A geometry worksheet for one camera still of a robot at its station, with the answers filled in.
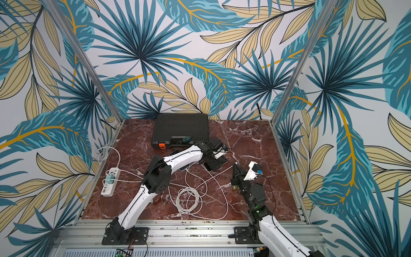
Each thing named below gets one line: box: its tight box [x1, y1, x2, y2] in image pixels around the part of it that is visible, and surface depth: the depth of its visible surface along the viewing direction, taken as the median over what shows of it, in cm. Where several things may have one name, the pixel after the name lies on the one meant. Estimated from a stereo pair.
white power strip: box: [100, 167, 121, 198], surface depth 87 cm
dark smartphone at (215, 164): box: [203, 155, 228, 172], surface depth 90 cm
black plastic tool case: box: [150, 112, 210, 150], surface depth 106 cm
